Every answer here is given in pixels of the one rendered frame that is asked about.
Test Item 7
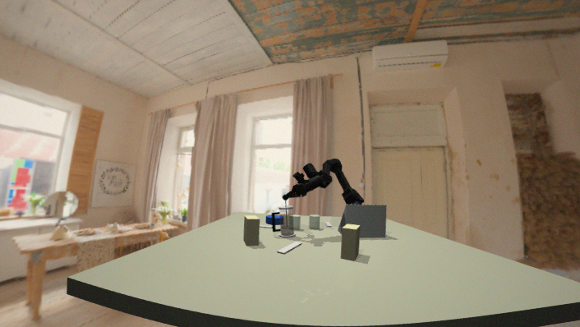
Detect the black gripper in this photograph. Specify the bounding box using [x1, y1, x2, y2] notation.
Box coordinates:
[284, 179, 315, 199]

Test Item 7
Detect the blue short cylinder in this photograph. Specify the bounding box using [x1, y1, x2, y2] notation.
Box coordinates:
[266, 215, 279, 225]

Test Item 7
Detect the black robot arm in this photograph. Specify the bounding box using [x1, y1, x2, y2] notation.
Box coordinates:
[293, 159, 364, 205]

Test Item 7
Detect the glass french press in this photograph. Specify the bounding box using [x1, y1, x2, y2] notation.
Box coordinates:
[271, 195, 296, 238]

